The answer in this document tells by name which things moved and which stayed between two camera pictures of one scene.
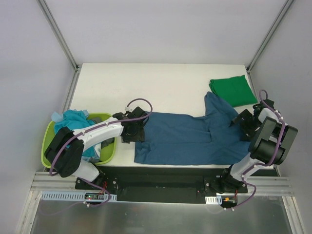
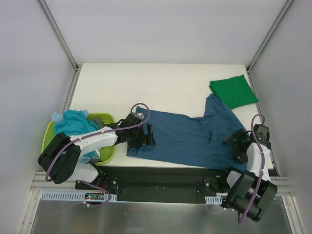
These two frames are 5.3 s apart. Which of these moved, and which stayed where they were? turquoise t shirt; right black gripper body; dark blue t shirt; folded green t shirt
Moved: right black gripper body
Stayed: turquoise t shirt; folded green t shirt; dark blue t shirt
